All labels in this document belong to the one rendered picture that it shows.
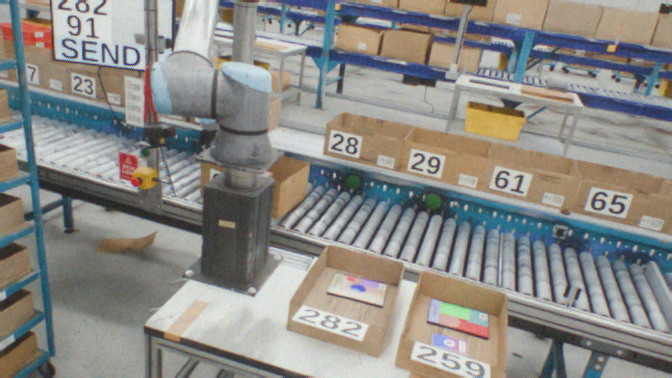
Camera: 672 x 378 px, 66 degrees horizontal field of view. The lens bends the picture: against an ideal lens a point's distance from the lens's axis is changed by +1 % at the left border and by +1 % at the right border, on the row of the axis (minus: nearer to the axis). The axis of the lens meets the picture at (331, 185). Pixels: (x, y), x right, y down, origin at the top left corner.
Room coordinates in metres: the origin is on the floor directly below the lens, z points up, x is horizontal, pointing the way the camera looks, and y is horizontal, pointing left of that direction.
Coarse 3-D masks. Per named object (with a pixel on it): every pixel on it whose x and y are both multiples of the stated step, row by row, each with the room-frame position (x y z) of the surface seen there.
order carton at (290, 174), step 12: (204, 168) 2.03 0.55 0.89; (216, 168) 2.01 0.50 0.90; (276, 168) 2.23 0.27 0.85; (288, 168) 2.21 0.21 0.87; (300, 168) 2.19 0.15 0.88; (204, 180) 2.03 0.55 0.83; (276, 180) 2.23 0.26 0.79; (288, 180) 1.97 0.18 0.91; (300, 180) 2.09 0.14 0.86; (276, 192) 1.91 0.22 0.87; (288, 192) 1.98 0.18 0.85; (300, 192) 2.11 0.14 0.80; (276, 204) 1.91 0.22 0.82; (288, 204) 2.00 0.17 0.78; (276, 216) 1.91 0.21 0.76
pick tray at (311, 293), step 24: (336, 264) 1.57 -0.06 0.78; (360, 264) 1.55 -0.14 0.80; (384, 264) 1.53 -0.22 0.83; (312, 288) 1.43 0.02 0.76; (288, 312) 1.22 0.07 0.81; (336, 312) 1.32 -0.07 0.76; (360, 312) 1.34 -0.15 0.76; (384, 312) 1.35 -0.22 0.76; (312, 336) 1.20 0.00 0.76; (336, 336) 1.18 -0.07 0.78; (384, 336) 1.25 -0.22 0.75
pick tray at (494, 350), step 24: (432, 288) 1.48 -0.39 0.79; (456, 288) 1.46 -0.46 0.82; (480, 288) 1.44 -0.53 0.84; (408, 312) 1.25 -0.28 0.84; (504, 312) 1.34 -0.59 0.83; (408, 336) 1.25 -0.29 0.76; (456, 336) 1.28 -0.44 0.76; (504, 336) 1.22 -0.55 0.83; (408, 360) 1.12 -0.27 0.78; (480, 360) 1.19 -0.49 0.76; (504, 360) 1.11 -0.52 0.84
